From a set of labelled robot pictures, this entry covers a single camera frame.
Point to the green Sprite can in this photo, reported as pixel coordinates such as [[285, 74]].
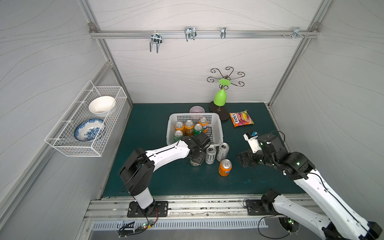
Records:
[[198, 128]]

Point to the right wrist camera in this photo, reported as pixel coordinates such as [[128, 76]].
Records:
[[252, 139]]

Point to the white plastic basket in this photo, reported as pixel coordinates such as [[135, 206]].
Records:
[[214, 131]]

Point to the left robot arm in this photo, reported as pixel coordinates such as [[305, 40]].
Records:
[[136, 173]]

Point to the white wire wall basket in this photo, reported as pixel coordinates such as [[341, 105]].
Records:
[[61, 137]]

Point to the aluminium top rail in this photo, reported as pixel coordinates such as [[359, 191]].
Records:
[[215, 34]]

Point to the small metal hook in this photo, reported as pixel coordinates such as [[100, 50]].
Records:
[[223, 32]]

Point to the right metal hook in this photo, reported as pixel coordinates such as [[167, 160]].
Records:
[[296, 34]]

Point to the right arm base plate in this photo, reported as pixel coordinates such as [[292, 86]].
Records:
[[257, 207]]

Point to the orange Fanta can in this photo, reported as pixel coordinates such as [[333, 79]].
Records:
[[225, 167]]

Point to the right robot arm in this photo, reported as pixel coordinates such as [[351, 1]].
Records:
[[339, 221]]

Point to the double metal hook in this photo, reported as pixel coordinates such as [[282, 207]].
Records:
[[156, 40]]

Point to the metal loop hook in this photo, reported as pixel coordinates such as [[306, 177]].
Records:
[[190, 33]]

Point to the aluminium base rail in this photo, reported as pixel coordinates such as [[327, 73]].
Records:
[[179, 207]]

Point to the green beer can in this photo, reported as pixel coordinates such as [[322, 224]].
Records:
[[194, 163]]

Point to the white ceramic bowl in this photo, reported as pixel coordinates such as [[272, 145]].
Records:
[[101, 106]]

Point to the black metal cup stand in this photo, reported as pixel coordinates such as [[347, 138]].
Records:
[[222, 111]]

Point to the green plastic wine glass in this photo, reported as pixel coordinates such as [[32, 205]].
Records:
[[221, 96]]

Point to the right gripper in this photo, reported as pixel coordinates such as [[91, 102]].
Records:
[[249, 156]]

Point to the white Monster can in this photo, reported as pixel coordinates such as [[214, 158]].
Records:
[[211, 152], [223, 150]]

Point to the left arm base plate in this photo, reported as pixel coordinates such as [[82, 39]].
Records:
[[156, 209]]

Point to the colourful snack bag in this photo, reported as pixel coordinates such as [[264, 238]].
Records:
[[241, 119]]

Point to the pink bowl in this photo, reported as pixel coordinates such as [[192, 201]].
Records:
[[197, 109]]

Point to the blue patterned plate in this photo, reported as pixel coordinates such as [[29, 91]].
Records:
[[89, 130]]

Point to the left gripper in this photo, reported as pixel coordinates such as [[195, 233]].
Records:
[[197, 156]]

